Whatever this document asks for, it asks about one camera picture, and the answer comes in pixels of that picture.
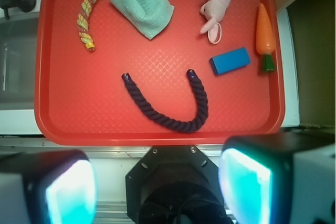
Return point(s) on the metal sink basin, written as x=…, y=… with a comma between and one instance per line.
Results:
x=18, y=60

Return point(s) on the teal folded cloth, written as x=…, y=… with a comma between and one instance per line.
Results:
x=149, y=17

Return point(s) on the red plastic tray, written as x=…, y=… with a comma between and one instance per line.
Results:
x=80, y=97

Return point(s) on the pink plush bunny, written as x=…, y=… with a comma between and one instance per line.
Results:
x=214, y=12

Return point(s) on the blue rectangular block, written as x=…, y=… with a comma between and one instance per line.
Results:
x=230, y=61

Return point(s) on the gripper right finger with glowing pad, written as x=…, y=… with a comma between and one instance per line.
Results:
x=286, y=177

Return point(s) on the orange toy carrot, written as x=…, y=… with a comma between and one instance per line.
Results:
x=265, y=41

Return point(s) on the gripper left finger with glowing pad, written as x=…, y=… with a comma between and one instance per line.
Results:
x=48, y=187

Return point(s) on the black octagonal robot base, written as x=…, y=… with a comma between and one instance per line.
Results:
x=175, y=184

